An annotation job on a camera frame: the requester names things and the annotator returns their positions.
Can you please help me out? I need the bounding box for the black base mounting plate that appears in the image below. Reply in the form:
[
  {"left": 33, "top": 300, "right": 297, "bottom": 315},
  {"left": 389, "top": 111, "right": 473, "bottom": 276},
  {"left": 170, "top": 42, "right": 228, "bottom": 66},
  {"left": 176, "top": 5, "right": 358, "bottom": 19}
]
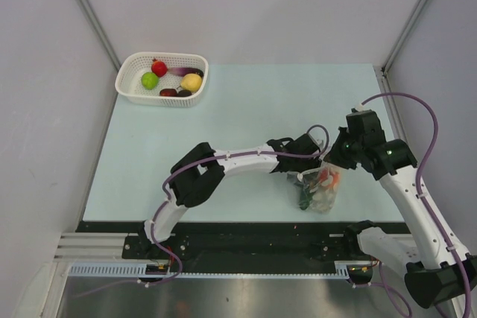
[{"left": 76, "top": 220, "right": 411, "bottom": 275}]

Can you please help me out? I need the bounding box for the white slotted cable duct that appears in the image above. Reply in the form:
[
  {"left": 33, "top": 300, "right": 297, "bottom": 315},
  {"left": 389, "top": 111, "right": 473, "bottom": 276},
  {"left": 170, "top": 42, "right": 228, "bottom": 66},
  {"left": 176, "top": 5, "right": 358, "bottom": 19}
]
[{"left": 69, "top": 262, "right": 176, "bottom": 278}]

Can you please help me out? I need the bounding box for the green fake pepper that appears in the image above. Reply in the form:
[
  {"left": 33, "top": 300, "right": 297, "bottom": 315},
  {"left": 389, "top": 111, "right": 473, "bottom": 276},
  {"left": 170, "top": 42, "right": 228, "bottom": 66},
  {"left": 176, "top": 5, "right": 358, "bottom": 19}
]
[{"left": 141, "top": 72, "right": 159, "bottom": 91}]

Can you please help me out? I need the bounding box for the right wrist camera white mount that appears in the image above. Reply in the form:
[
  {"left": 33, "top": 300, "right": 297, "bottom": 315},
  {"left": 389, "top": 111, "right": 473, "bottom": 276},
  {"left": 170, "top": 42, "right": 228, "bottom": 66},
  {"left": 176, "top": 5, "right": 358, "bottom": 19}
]
[{"left": 354, "top": 104, "right": 367, "bottom": 112}]

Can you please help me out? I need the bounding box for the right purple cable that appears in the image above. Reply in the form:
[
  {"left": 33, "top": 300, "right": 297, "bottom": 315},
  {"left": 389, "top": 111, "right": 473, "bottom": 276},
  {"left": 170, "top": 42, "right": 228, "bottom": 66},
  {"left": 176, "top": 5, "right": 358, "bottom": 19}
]
[{"left": 361, "top": 92, "right": 470, "bottom": 317}]

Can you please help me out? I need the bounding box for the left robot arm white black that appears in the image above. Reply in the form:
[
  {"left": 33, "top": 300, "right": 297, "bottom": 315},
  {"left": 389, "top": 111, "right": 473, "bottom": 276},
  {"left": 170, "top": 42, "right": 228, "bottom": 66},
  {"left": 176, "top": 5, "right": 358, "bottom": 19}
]
[{"left": 138, "top": 133, "right": 326, "bottom": 258}]

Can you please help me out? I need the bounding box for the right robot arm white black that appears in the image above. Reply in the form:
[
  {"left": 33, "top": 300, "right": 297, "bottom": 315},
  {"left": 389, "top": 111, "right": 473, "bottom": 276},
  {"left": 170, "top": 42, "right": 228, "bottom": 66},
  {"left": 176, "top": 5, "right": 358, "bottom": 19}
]
[{"left": 325, "top": 110, "right": 476, "bottom": 308}]

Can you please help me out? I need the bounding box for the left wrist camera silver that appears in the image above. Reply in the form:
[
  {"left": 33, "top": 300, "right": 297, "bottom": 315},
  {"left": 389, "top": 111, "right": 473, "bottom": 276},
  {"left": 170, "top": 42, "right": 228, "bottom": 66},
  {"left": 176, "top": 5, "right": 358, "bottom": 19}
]
[{"left": 310, "top": 136, "right": 325, "bottom": 148}]

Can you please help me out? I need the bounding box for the dark brown fake fruit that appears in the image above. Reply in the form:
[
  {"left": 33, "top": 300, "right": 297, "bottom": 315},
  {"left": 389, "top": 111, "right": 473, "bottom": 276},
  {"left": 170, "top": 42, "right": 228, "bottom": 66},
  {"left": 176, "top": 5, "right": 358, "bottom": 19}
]
[{"left": 177, "top": 89, "right": 192, "bottom": 98}]

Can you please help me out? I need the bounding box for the purple fake eggplant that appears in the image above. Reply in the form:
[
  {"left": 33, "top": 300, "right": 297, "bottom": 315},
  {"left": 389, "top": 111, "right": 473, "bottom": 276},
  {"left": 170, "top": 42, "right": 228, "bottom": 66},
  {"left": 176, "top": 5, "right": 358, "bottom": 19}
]
[{"left": 168, "top": 67, "right": 204, "bottom": 77}]

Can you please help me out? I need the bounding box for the white perforated plastic basket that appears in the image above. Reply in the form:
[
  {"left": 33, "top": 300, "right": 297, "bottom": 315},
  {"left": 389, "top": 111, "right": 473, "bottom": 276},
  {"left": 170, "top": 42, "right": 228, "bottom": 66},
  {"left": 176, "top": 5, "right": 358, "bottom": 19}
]
[{"left": 115, "top": 51, "right": 209, "bottom": 107}]

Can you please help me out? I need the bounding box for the clear polka dot zip bag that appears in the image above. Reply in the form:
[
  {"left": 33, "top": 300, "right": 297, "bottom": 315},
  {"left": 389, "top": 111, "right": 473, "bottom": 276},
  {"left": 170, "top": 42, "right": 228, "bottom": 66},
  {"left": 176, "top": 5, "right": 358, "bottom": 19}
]
[{"left": 287, "top": 162, "right": 341, "bottom": 214}]

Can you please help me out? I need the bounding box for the orange fake peach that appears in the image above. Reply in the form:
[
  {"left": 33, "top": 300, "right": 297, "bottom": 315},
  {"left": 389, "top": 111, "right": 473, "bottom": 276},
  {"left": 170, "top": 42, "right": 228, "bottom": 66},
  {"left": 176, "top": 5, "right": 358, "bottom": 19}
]
[{"left": 318, "top": 168, "right": 341, "bottom": 191}]

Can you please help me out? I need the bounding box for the green fake cucumber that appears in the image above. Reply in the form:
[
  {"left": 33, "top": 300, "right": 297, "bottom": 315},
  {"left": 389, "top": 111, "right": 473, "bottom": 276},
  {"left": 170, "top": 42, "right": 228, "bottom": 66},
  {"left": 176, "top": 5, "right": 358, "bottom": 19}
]
[{"left": 294, "top": 174, "right": 318, "bottom": 211}]

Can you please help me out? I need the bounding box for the red fake apple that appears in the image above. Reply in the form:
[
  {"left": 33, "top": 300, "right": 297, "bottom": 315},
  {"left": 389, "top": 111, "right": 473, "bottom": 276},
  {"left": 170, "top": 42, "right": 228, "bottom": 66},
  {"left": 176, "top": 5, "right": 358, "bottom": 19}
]
[{"left": 151, "top": 58, "right": 168, "bottom": 77}]

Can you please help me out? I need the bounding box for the dark red fake plum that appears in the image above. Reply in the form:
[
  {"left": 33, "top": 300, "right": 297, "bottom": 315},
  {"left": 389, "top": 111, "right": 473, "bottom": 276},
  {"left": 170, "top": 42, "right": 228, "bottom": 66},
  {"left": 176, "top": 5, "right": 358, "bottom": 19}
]
[{"left": 159, "top": 89, "right": 177, "bottom": 97}]

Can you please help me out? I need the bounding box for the yellow fake lemon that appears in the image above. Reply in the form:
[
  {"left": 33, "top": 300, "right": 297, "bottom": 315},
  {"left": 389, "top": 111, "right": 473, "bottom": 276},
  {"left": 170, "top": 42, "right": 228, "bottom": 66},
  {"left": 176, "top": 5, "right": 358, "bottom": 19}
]
[{"left": 180, "top": 73, "right": 203, "bottom": 92}]

